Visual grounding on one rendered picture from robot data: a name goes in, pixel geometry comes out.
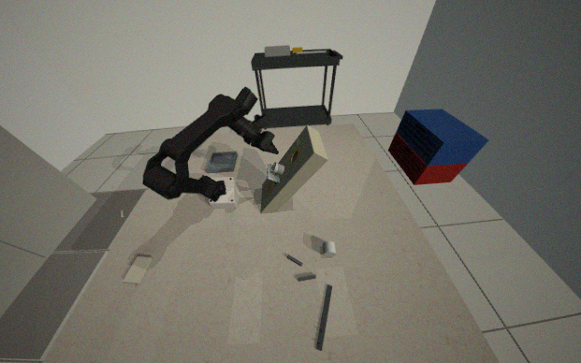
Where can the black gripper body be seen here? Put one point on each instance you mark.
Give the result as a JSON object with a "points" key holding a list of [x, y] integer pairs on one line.
{"points": [[251, 135]]}

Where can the dark grey flat bar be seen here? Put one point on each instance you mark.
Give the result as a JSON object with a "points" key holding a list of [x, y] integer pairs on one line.
{"points": [[295, 260], [324, 319], [303, 278]]}

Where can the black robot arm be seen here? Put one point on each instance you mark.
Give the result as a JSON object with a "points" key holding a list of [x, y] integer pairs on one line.
{"points": [[223, 111]]}

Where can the white cylinder with two red pins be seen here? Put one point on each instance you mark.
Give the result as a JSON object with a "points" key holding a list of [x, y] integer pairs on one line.
{"points": [[277, 169]]}

